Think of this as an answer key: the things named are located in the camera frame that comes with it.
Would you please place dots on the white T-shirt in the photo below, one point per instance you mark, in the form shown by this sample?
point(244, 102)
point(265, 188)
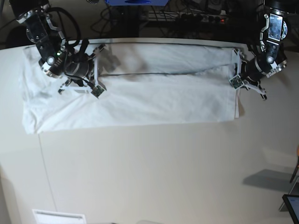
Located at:
point(145, 84)

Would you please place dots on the black power strip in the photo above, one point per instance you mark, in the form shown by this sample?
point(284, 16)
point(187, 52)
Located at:
point(204, 18)

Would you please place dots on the white paper sheet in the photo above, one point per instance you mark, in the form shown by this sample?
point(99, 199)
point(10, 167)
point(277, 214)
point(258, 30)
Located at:
point(50, 217)

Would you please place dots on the tablet with grey stand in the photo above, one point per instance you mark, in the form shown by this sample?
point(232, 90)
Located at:
point(291, 201)

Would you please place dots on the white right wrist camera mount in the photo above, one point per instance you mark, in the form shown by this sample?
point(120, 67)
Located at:
point(82, 72)

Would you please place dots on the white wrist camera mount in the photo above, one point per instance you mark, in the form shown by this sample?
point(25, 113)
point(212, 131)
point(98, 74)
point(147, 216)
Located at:
point(82, 72)
point(246, 77)

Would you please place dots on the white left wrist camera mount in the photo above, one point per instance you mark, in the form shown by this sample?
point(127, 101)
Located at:
point(246, 77)

